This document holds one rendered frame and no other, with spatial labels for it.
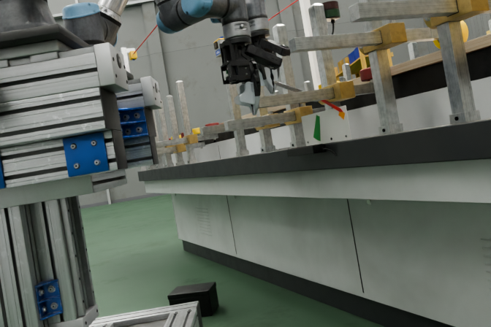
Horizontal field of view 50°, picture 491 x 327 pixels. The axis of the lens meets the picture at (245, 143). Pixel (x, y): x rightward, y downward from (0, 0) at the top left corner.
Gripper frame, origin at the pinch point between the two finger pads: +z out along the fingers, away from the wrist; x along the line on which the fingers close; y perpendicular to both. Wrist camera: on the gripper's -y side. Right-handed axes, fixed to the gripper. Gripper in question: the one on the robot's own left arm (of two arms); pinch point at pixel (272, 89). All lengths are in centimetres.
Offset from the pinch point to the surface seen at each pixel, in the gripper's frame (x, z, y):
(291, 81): -8.4, -2.3, -1.3
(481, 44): -3, 3, -69
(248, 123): 12.2, 10.4, 2.2
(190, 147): -51, 12, 116
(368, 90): -7.8, 6.9, -31.7
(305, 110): -5.3, 8.9, -7.8
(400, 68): -13.2, 2.3, -40.2
